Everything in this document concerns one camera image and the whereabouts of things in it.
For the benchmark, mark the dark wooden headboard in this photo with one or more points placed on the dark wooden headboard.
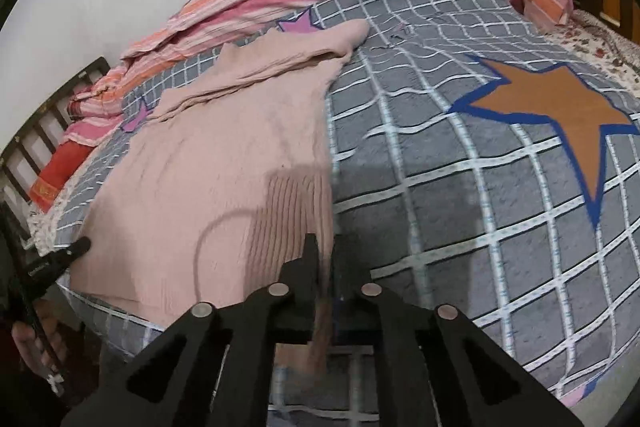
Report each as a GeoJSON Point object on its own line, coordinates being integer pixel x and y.
{"type": "Point", "coordinates": [100, 69]}

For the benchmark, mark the grey checked star blanket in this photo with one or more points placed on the grey checked star blanket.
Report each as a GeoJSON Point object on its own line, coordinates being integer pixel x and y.
{"type": "Point", "coordinates": [450, 232]}

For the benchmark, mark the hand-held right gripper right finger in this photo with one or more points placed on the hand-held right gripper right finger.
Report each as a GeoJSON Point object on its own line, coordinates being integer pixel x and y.
{"type": "Point", "coordinates": [345, 267]}

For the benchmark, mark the red pillow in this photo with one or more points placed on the red pillow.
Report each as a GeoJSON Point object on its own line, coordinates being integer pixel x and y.
{"type": "Point", "coordinates": [50, 182]}

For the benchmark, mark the person's left hand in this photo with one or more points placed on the person's left hand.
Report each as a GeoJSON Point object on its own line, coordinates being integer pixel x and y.
{"type": "Point", "coordinates": [25, 342]}

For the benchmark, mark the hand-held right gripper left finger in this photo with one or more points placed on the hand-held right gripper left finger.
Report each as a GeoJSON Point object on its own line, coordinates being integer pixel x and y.
{"type": "Point", "coordinates": [310, 267]}

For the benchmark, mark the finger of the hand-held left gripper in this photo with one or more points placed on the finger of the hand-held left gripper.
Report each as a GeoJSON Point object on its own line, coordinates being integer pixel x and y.
{"type": "Point", "coordinates": [60, 259]}

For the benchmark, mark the pink knitted sweater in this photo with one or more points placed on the pink knitted sweater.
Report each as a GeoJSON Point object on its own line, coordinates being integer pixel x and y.
{"type": "Point", "coordinates": [215, 167]}

